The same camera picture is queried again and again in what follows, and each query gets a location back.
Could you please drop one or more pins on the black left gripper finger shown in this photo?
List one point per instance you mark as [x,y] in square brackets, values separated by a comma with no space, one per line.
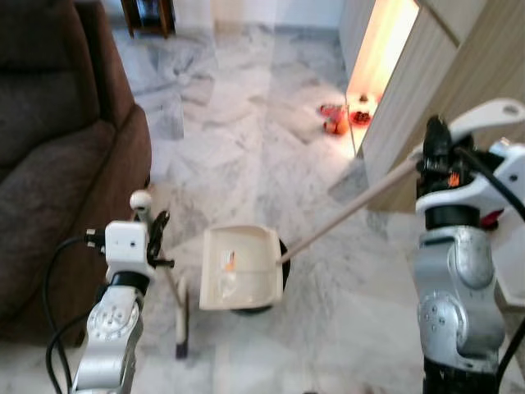
[152,233]
[163,226]

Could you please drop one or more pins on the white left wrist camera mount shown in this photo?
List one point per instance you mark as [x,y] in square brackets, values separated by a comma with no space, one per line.
[127,246]

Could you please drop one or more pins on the dark grey fabric sofa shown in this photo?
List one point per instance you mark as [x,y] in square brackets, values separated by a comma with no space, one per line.
[57,156]

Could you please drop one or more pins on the orange fruit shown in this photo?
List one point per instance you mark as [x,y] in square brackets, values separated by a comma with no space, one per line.
[330,128]
[341,128]

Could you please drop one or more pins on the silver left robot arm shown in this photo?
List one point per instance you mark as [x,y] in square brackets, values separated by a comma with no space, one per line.
[111,336]

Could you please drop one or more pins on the red jar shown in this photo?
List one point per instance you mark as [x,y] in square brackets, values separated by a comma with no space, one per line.
[492,219]

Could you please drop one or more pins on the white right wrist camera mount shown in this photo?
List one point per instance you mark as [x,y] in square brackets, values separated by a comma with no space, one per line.
[459,194]

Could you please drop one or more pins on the dark wooden shelf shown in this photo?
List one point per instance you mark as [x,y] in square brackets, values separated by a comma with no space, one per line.
[148,15]

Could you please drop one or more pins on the red round plate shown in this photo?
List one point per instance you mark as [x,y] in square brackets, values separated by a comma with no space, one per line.
[335,130]

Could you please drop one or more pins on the light wooden cabinet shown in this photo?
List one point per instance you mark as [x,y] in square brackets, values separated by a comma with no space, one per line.
[426,74]

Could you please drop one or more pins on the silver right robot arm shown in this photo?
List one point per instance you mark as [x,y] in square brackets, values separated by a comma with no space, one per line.
[459,287]

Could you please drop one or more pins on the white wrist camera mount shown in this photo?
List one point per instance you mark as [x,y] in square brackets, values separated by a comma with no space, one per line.
[127,246]
[459,194]

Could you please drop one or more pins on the small red offering tray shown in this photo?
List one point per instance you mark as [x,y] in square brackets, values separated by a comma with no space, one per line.
[360,117]

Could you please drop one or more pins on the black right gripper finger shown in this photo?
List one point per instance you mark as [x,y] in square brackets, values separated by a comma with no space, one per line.
[435,135]

